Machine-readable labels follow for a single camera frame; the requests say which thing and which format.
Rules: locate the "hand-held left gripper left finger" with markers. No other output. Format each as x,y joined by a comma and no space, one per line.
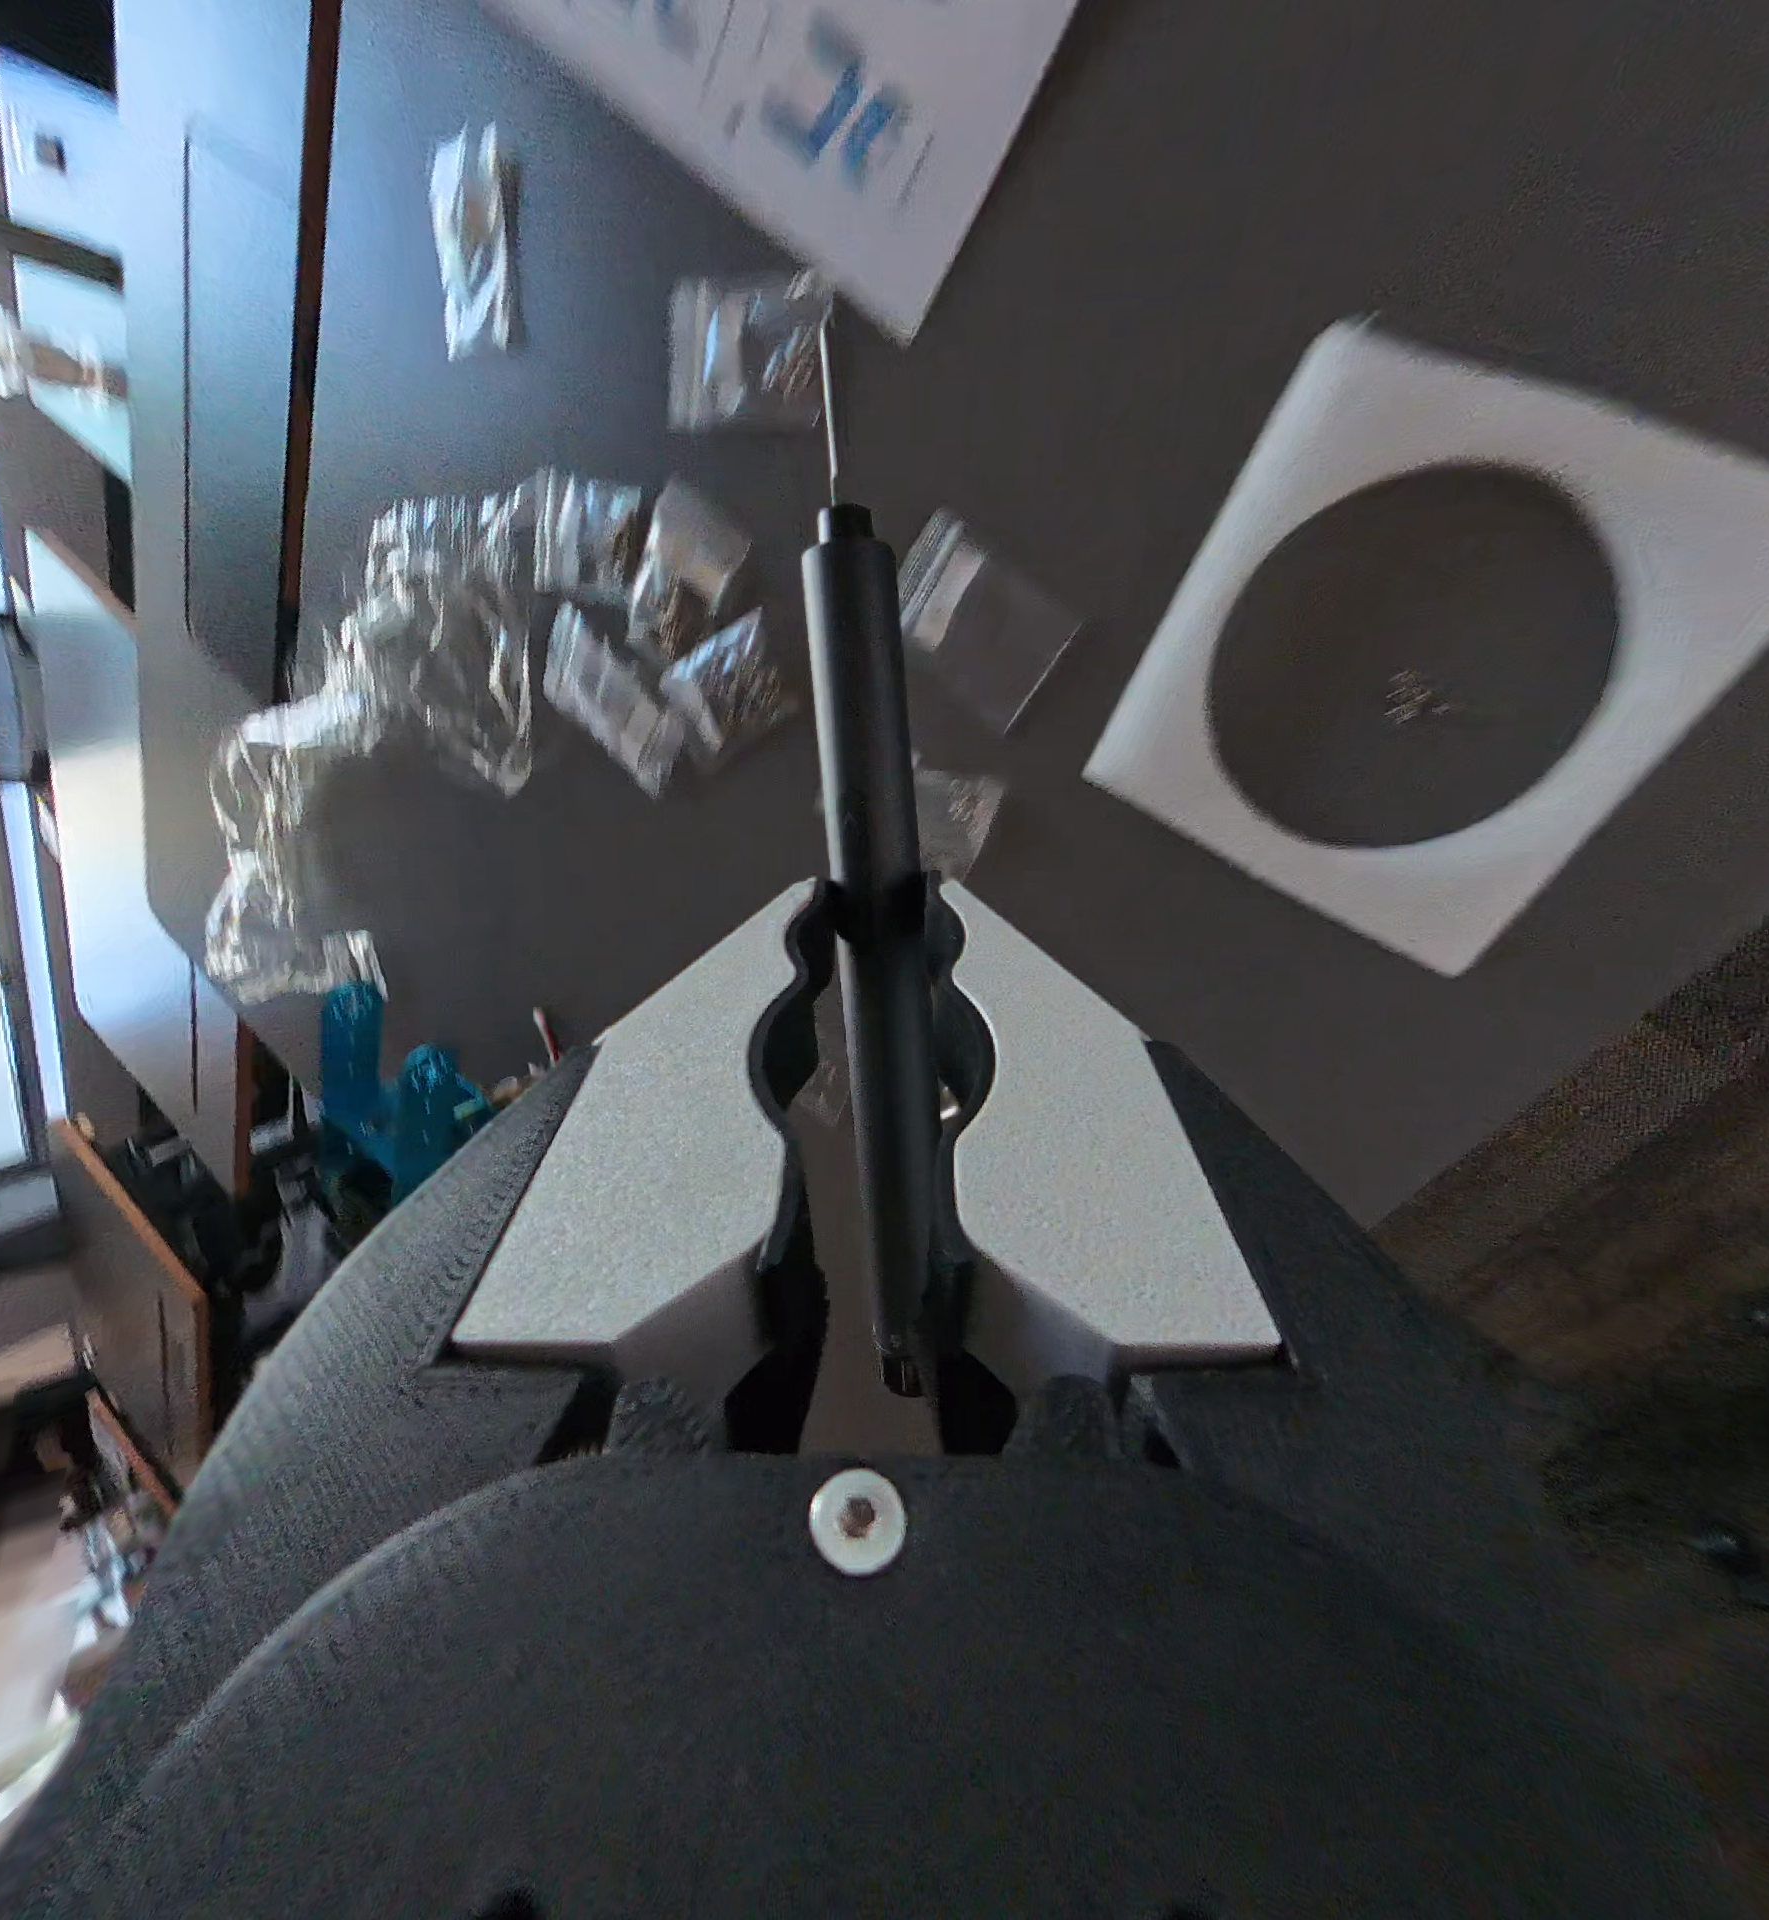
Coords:
629,1185

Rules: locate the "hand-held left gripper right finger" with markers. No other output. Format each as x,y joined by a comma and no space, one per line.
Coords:
1110,1185

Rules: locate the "black precision screwdriver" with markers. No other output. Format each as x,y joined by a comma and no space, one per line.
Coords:
862,719

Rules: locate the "blue toy robot arm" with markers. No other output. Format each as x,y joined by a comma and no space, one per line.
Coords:
404,1095

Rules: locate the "dark grey desk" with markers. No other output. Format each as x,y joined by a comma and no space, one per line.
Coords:
1199,180

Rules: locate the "large crumpled plastic bag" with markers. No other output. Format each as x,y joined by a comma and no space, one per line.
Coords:
419,660

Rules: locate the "small black screw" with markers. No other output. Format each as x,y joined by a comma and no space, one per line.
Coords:
1433,706
1398,694

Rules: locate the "empty clear plastic bag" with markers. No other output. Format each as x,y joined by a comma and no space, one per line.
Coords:
982,616

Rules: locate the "pile of small screw bags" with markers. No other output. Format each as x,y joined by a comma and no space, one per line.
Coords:
676,599

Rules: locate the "white foam square with hole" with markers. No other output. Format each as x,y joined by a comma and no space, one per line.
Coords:
1694,631

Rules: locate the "robot assembly instruction booklet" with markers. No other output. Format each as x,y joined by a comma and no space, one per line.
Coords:
886,134

